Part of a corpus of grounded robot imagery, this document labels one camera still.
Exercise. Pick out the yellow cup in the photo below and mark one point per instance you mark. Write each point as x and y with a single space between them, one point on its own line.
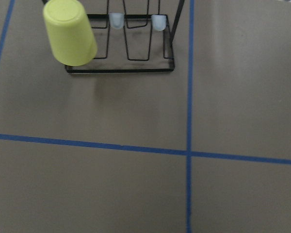
69 32

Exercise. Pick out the black wire cup rack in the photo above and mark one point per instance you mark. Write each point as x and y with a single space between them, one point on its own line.
132 36

